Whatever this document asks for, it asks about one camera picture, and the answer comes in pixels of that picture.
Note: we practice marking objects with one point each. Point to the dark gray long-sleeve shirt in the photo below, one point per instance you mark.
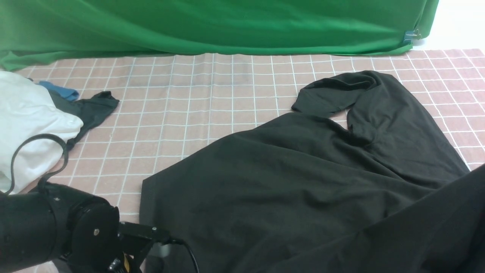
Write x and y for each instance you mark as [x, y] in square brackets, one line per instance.
[358, 178]

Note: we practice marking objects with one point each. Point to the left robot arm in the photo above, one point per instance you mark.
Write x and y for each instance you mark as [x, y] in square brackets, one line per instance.
[58, 222]

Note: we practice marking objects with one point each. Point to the pink checkered tablecloth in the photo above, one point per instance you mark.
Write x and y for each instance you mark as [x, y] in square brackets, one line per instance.
[172, 106]

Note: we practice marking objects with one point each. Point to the blue garment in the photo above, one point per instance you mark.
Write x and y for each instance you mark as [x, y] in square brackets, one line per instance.
[66, 93]

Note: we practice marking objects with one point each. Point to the blue binder clip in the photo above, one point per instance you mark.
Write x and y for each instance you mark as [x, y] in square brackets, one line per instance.
[411, 36]

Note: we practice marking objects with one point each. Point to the white garment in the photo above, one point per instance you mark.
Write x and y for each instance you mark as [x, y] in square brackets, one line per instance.
[26, 109]

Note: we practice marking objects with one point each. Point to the green backdrop cloth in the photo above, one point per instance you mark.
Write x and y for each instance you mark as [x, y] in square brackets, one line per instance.
[44, 31]

